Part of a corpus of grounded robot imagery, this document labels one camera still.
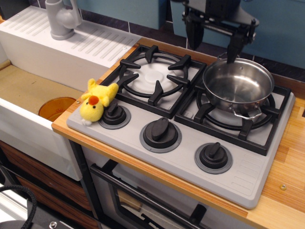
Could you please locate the stainless steel pan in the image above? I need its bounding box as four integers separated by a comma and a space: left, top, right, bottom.
203, 58, 275, 120

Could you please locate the wooden drawer cabinet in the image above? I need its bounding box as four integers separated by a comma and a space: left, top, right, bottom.
0, 142, 101, 229

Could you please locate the black left stove knob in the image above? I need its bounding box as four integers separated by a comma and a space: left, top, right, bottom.
98, 103, 131, 130

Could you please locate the oven door with black handle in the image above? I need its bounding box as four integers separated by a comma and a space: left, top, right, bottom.
90, 160, 207, 229

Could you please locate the black braided cable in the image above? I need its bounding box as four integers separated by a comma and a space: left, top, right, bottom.
0, 185, 38, 229

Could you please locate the black right burner grate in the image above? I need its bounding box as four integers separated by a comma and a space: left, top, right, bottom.
174, 80, 294, 156

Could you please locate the black middle stove knob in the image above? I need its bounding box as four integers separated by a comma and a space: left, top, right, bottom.
140, 117, 182, 154

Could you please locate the black right stove knob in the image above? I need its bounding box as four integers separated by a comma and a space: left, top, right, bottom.
194, 142, 233, 175

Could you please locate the yellow stuffed duck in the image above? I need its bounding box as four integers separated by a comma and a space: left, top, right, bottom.
80, 78, 119, 126

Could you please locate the white toy sink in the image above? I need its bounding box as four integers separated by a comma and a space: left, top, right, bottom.
0, 6, 140, 181

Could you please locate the grey toy faucet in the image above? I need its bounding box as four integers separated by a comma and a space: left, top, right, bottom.
45, 0, 82, 41

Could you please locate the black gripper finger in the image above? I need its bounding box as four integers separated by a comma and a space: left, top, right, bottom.
227, 31, 249, 64
185, 14, 204, 50

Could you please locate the grey toy stove top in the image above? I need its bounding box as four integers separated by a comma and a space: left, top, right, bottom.
66, 44, 296, 210

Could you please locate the black stove knob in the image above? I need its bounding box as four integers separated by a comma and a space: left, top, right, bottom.
194, 142, 233, 175
98, 103, 131, 130
140, 117, 182, 154

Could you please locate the black burner grate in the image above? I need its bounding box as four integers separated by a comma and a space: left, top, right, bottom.
174, 80, 294, 156
101, 45, 206, 119

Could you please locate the black left burner grate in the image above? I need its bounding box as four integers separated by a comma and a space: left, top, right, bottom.
101, 45, 206, 119

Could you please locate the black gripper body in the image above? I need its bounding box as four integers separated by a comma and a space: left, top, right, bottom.
178, 0, 259, 38

